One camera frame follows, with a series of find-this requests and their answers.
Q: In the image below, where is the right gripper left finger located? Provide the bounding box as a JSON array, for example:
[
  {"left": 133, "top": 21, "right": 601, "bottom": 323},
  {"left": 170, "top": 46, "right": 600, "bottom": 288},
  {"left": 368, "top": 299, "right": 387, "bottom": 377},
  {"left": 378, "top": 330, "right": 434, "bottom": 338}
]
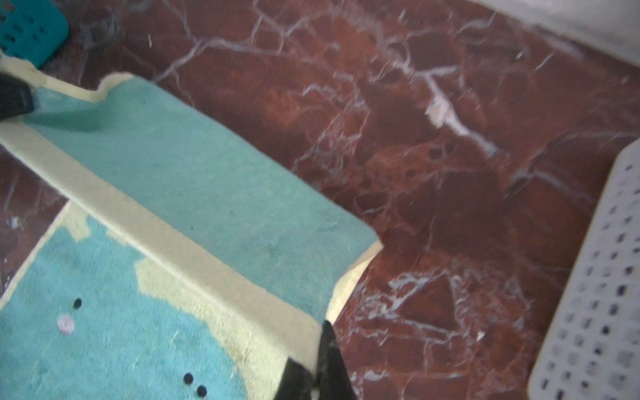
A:
[{"left": 273, "top": 358, "right": 316, "bottom": 400}]

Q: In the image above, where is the teal plastic basket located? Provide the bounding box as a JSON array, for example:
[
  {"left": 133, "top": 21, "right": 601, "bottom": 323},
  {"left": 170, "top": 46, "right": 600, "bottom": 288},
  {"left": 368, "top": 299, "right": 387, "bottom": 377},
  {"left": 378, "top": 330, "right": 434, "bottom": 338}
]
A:
[{"left": 1, "top": 0, "right": 69, "bottom": 68}]

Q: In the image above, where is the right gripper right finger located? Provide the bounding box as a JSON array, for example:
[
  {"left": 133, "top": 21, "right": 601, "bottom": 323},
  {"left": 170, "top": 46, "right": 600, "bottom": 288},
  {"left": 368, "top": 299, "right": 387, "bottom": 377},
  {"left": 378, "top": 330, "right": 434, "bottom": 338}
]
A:
[{"left": 317, "top": 321, "right": 357, "bottom": 400}]

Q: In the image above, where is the yellow teal whale towel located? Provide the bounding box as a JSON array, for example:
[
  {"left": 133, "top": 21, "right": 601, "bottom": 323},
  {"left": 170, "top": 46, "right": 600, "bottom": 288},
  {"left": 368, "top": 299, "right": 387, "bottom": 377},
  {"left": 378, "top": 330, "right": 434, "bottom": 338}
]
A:
[{"left": 1, "top": 56, "right": 383, "bottom": 399}]

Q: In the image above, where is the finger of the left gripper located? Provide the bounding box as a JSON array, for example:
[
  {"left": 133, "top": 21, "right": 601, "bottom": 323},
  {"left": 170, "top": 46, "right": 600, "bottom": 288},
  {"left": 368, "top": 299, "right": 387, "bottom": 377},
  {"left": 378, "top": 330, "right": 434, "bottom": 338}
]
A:
[{"left": 0, "top": 73, "right": 34, "bottom": 121}]

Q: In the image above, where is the white plastic basket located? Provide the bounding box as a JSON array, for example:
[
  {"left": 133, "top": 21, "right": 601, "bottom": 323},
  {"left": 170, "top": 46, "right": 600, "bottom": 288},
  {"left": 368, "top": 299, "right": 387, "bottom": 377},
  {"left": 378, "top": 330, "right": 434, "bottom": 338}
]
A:
[{"left": 528, "top": 142, "right": 640, "bottom": 400}]

